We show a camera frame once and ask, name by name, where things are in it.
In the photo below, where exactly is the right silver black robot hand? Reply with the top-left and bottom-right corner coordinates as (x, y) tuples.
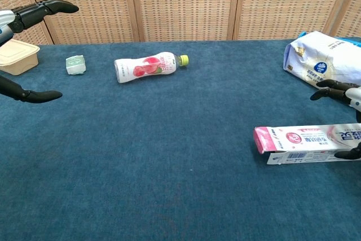
(310, 79), (361, 160)

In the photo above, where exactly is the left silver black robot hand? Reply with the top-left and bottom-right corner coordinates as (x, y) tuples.
(0, 0), (80, 104)

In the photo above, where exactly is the teal table cloth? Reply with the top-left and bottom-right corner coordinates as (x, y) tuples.
(0, 37), (361, 241)

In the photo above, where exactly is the small green tissue packet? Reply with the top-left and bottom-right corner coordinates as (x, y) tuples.
(65, 54), (86, 76)

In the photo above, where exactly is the white tissue pack bag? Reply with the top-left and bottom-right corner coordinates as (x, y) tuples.
(283, 30), (361, 88)

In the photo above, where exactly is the bamboo folding screen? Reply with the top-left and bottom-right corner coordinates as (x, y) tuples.
(0, 0), (361, 46)

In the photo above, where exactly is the peach drink bottle green cap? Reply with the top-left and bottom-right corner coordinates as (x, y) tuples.
(113, 51), (190, 84)

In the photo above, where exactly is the beige lidded food container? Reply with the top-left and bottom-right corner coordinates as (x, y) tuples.
(0, 38), (41, 76)

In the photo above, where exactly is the white pink toothpaste box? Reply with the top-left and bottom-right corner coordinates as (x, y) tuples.
(253, 123), (361, 165)

